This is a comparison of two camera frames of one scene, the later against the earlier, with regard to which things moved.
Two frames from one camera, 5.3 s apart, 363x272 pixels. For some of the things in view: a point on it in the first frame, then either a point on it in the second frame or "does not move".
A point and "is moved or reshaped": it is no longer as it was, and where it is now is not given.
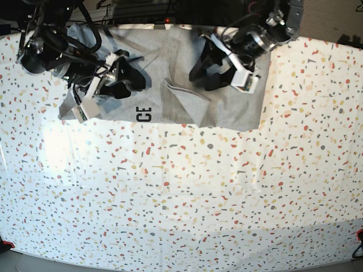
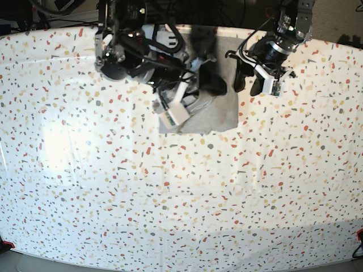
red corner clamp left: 11,244 does not move
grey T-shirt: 167,56 is moved or reshaped
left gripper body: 89,73 → 166,74
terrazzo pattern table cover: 176,196 does not move
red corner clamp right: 358,231 does not move
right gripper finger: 214,80 → 257,87
